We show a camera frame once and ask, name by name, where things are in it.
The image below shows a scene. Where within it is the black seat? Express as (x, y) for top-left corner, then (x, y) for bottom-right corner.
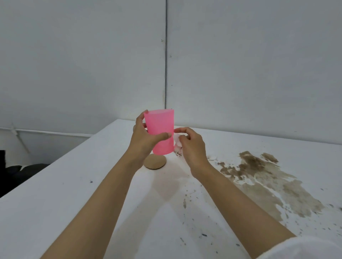
(0, 150), (50, 198)

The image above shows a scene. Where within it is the person's left forearm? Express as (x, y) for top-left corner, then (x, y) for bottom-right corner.
(40, 160), (140, 259)

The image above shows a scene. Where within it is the white wall cable conduit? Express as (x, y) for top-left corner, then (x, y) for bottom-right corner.
(0, 123), (92, 154)

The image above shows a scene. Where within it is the white tissue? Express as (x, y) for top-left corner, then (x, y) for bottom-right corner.
(173, 133), (185, 157)

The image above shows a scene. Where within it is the brown spill stain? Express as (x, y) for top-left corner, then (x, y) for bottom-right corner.
(217, 151), (326, 222)

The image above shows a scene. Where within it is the person's right forearm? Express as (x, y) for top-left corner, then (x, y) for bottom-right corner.
(190, 165), (296, 259)

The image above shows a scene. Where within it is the person's right hand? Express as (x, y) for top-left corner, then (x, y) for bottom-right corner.
(174, 127), (212, 179)

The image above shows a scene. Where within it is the white sleeve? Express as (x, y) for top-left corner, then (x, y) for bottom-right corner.
(255, 236), (342, 259)

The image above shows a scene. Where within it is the round cork coaster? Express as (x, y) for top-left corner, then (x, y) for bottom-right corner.
(143, 154), (167, 170)

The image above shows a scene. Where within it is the pink plastic cup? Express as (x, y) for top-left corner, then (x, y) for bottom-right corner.
(143, 109), (175, 156)

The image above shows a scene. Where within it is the person's left hand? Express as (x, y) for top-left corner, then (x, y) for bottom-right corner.
(126, 109), (173, 170)

